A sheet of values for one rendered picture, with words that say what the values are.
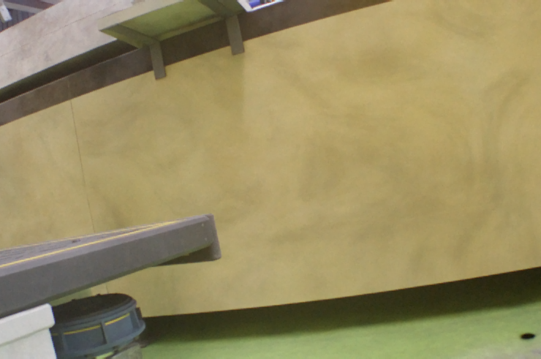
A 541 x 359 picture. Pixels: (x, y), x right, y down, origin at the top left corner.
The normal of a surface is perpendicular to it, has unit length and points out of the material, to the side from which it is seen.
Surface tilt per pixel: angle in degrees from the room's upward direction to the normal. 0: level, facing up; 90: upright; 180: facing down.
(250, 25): 90
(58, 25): 80
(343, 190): 90
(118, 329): 90
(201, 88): 90
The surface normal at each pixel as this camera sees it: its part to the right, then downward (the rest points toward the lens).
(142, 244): 0.85, -0.17
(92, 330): 0.39, -0.07
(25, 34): -0.35, -0.10
